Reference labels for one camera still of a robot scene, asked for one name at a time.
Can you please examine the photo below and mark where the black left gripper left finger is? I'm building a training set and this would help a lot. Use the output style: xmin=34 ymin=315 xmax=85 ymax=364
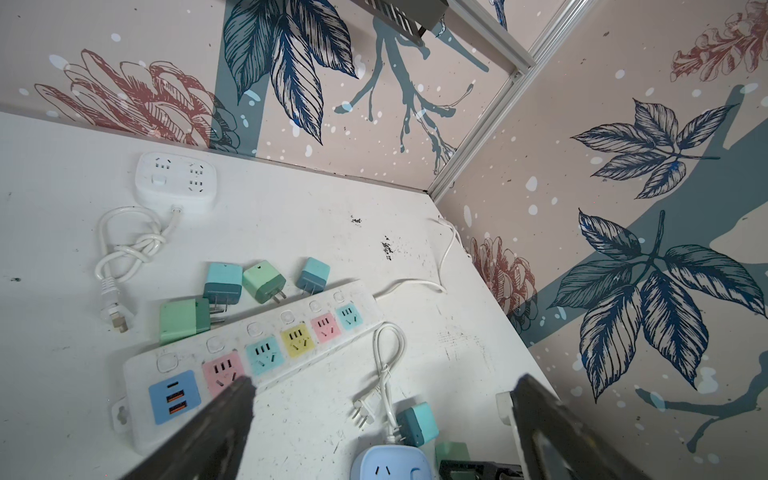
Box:
xmin=125 ymin=377 xmax=256 ymax=480

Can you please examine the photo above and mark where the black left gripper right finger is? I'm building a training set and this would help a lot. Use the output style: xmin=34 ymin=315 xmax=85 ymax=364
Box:
xmin=510 ymin=374 xmax=648 ymax=479

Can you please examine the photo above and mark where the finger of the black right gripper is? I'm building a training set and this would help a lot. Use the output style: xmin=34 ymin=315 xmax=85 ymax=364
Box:
xmin=439 ymin=460 xmax=524 ymax=480

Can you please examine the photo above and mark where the light green plug adapter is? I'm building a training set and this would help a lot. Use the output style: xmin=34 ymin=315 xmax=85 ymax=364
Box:
xmin=435 ymin=441 xmax=470 ymax=479

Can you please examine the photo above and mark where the teal plug adapter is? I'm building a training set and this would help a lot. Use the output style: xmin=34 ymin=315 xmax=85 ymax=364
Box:
xmin=396 ymin=402 xmax=440 ymax=447
xmin=203 ymin=262 xmax=243 ymax=314
xmin=296 ymin=257 xmax=330 ymax=295

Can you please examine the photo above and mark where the blue rounded power strip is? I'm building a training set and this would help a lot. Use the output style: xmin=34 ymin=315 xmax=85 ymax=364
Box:
xmin=350 ymin=444 xmax=433 ymax=480

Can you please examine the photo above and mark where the dark green plug adapter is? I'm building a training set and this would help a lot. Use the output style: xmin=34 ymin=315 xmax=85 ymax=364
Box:
xmin=159 ymin=297 xmax=225 ymax=345

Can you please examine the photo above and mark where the green plug adapter middle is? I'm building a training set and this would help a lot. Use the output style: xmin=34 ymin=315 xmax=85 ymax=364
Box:
xmin=242 ymin=260 xmax=287 ymax=305

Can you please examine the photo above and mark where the white long power strip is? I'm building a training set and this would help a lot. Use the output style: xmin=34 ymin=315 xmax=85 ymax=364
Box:
xmin=122 ymin=280 xmax=384 ymax=455

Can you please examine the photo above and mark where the white square power strip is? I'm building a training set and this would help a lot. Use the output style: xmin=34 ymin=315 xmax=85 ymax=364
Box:
xmin=134 ymin=152 xmax=218 ymax=214

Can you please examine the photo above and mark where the white square strip cable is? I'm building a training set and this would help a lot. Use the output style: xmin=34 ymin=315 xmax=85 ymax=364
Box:
xmin=94 ymin=205 xmax=184 ymax=335

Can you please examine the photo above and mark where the white power strip cable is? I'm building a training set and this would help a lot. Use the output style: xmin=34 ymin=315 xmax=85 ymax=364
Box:
xmin=373 ymin=215 xmax=469 ymax=300

